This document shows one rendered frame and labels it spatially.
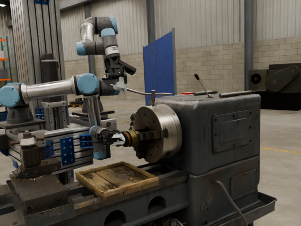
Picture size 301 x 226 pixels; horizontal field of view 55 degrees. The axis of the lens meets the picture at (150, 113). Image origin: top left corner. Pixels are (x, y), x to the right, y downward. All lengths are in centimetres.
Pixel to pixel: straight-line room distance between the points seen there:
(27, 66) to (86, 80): 55
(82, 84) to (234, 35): 1095
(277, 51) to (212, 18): 310
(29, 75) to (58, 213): 110
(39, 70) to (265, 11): 1052
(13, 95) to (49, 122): 42
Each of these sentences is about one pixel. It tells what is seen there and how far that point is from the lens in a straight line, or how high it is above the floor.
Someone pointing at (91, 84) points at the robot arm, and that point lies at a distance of 163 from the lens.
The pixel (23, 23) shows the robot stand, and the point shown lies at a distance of 208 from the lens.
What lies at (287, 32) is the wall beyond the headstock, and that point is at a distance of 1161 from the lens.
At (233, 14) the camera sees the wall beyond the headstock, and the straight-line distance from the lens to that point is 1242.
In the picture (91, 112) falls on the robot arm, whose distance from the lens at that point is 181.
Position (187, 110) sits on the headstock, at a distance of 153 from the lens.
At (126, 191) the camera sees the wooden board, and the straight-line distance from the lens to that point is 138.
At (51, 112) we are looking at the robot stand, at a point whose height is 118.
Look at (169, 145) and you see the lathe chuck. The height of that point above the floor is 104.
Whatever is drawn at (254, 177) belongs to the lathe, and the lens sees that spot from 196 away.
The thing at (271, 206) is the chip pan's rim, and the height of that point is 56.
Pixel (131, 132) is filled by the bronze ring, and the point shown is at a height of 111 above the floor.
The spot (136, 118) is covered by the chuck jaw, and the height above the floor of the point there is 117.
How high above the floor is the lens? 142
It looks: 8 degrees down
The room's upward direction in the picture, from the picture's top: 3 degrees counter-clockwise
